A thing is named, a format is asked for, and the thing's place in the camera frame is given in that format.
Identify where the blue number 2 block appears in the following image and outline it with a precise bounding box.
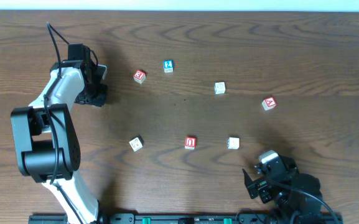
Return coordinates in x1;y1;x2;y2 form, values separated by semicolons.
163;60;174;73

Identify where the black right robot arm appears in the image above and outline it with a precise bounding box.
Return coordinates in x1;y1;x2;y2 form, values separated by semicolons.
243;156;325;223

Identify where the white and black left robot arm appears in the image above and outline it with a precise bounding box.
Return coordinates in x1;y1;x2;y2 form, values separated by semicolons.
11;60;110;223

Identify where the white block with red side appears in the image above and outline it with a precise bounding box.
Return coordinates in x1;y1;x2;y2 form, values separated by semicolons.
227;137;240;149

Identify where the red number 3 block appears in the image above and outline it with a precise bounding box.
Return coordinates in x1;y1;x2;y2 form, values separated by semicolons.
133;70;146;84

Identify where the white block with animal drawing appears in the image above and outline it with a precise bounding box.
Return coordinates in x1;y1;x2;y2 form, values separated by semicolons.
129;136;144;152

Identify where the red letter A block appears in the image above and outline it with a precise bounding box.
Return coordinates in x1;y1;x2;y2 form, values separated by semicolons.
261;96;277;111

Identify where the red letter U block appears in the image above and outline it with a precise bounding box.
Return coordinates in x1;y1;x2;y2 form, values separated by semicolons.
184;136;197;150

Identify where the white block with round drawing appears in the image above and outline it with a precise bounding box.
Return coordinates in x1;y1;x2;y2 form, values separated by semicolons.
214;82;226;95

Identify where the black mounting rail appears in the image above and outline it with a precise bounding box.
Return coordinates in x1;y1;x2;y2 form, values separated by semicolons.
28;211;344;224

